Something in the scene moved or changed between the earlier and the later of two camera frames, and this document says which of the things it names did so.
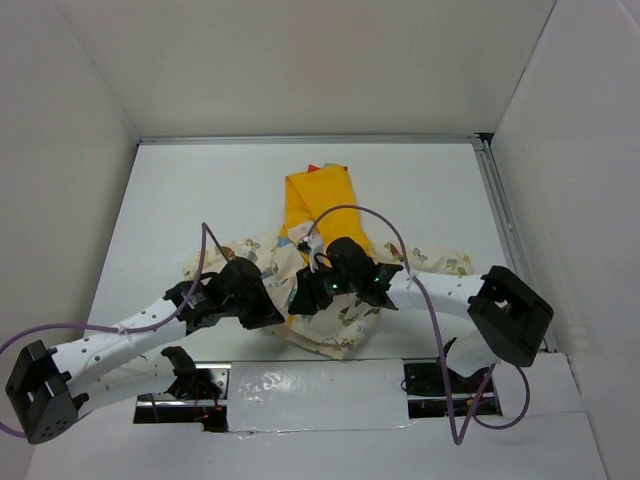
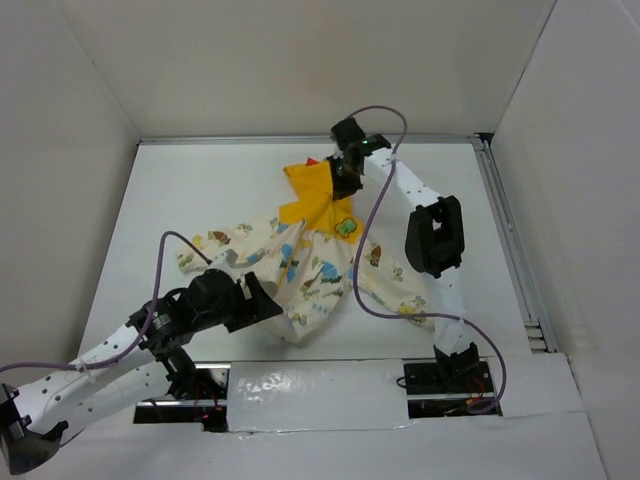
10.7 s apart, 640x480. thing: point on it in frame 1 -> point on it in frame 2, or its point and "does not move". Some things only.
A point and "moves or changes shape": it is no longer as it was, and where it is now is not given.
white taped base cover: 316,395 does not move
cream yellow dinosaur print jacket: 319,206 moves or changes shape
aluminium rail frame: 487,146 does not move
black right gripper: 309,294 -> 342,187
